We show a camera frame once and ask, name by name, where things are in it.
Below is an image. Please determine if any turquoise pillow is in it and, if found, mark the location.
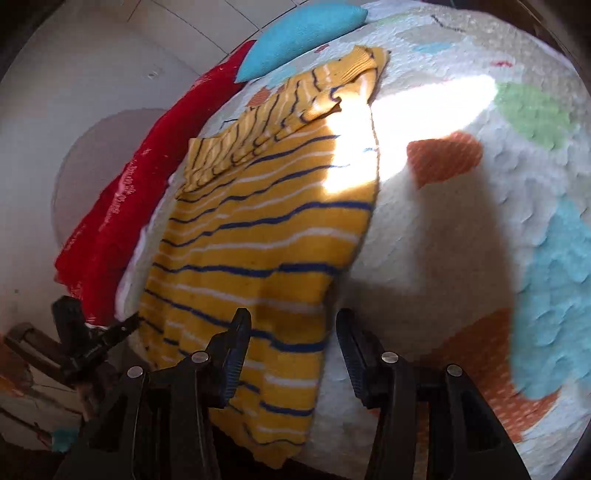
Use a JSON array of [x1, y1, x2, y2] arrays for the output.
[[236, 2, 369, 83]]

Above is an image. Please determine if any white patterned quilted blanket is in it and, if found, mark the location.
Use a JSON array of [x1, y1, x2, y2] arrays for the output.
[[114, 0, 591, 480]]

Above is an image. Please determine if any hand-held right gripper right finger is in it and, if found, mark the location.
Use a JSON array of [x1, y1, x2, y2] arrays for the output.
[[335, 308, 534, 480]]

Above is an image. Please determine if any round grey rug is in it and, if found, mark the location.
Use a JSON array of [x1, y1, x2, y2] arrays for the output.
[[52, 108, 171, 250]]

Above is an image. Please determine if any red blanket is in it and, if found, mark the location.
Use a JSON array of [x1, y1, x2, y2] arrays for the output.
[[54, 40, 257, 326]]

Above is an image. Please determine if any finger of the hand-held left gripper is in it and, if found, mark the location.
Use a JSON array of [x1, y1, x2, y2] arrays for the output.
[[99, 312, 140, 355]]

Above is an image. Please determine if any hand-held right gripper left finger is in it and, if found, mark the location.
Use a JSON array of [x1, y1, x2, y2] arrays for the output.
[[52, 307, 253, 480]]

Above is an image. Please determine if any yellow striped knit sweater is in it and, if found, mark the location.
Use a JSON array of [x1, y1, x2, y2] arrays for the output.
[[137, 45, 391, 470]]

